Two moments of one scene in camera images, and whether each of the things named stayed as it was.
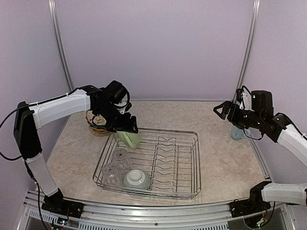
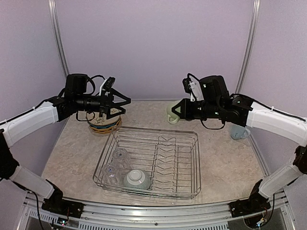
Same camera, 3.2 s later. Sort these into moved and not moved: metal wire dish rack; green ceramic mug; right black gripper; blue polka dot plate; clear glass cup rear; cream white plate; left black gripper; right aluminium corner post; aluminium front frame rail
Moved: right black gripper; green ceramic mug; left black gripper
Not moved: right aluminium corner post; clear glass cup rear; aluminium front frame rail; metal wire dish rack; blue polka dot plate; cream white plate
